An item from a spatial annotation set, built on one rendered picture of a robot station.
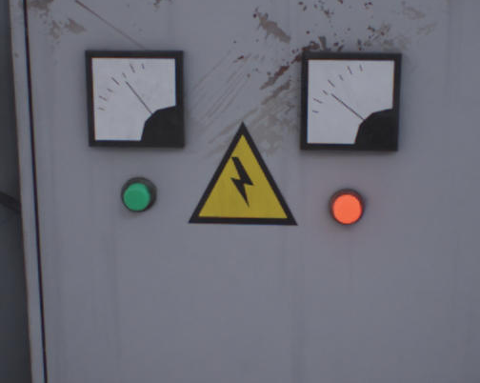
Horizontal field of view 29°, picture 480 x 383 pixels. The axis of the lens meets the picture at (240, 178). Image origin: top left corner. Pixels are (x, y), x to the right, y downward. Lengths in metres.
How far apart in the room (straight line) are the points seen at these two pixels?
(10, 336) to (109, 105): 0.38
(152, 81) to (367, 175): 0.19
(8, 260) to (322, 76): 0.45
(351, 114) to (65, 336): 0.32
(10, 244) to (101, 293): 0.23
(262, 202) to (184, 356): 0.16
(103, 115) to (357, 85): 0.21
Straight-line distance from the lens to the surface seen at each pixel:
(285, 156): 0.78
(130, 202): 0.79
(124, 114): 0.78
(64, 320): 0.86
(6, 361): 1.08
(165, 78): 0.77
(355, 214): 0.78
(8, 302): 1.07
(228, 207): 0.80
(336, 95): 0.77
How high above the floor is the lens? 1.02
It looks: 14 degrees down
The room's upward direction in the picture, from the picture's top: straight up
